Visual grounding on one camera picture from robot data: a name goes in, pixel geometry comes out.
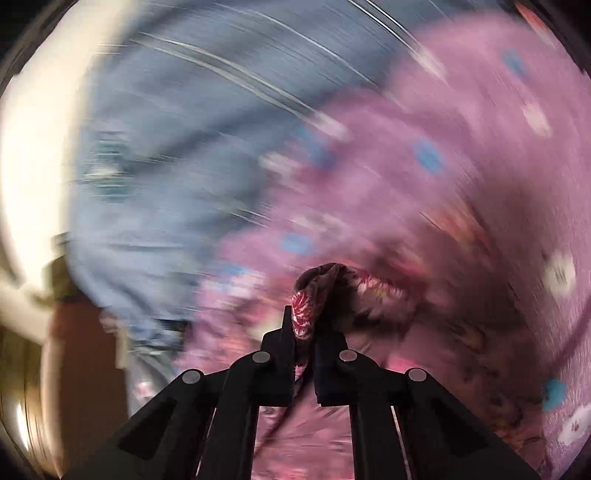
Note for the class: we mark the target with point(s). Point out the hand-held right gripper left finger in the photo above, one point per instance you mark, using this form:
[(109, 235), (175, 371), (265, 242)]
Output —
[(280, 367)]

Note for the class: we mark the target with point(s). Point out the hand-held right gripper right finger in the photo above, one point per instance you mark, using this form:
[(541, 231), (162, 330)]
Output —
[(328, 369)]

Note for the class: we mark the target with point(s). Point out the mauve swirl floral garment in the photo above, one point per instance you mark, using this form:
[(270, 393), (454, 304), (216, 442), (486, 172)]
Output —
[(318, 286)]

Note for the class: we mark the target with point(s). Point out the blue plaid blanket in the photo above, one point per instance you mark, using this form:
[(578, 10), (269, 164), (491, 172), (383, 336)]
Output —
[(184, 138)]

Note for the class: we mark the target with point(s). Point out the purple flower print bedsheet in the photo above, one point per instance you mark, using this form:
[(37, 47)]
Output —
[(461, 115)]

